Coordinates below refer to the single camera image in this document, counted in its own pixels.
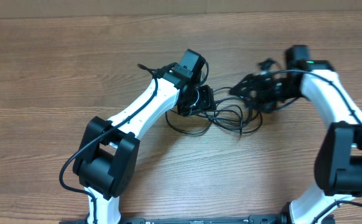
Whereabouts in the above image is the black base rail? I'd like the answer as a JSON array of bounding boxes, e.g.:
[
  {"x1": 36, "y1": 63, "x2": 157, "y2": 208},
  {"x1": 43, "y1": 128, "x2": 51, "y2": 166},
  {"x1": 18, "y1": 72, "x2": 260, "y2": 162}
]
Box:
[{"x1": 59, "y1": 213, "x2": 281, "y2": 224}]

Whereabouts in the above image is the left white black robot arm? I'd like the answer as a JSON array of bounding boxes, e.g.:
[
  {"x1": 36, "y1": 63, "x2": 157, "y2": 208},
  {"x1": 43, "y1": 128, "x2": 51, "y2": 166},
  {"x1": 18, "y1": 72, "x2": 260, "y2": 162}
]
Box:
[{"x1": 72, "y1": 65, "x2": 216, "y2": 223}]

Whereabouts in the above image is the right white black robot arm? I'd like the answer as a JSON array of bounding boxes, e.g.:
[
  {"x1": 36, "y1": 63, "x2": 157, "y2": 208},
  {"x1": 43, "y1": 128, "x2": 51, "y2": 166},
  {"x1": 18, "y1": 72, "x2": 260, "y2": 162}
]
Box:
[{"x1": 230, "y1": 60, "x2": 362, "y2": 223}]

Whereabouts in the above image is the black USB-A cable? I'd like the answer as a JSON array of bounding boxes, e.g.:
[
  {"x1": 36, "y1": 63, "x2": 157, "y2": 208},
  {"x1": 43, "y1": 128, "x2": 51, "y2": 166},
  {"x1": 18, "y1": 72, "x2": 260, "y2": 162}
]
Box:
[{"x1": 196, "y1": 86, "x2": 264, "y2": 136}]

